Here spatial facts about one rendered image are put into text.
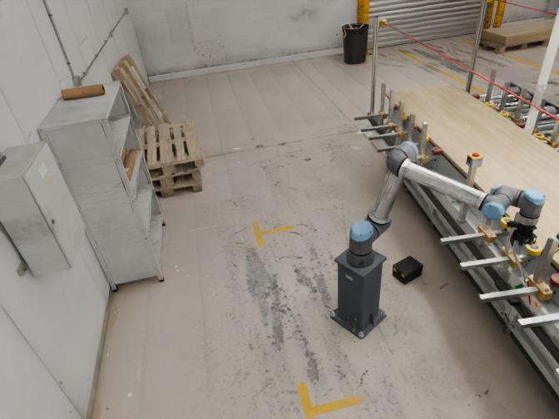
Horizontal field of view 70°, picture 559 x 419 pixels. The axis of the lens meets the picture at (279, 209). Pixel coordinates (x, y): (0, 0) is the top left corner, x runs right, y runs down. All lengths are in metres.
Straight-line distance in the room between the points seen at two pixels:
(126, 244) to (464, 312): 2.72
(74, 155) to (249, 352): 1.87
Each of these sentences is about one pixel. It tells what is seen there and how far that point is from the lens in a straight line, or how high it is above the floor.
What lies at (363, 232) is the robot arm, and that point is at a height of 0.87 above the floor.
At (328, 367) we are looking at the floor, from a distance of 2.99.
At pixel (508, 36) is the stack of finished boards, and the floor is 0.31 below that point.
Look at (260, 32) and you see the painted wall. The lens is 9.43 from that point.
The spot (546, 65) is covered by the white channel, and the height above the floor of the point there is 1.45.
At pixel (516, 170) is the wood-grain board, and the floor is 0.90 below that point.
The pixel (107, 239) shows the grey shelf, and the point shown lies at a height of 0.56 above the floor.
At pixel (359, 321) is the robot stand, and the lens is 3.06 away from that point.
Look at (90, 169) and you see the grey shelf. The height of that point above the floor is 1.20.
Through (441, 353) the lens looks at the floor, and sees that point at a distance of 3.15.
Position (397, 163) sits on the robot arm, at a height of 1.41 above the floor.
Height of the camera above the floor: 2.50
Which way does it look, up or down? 35 degrees down
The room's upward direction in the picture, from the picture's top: 6 degrees counter-clockwise
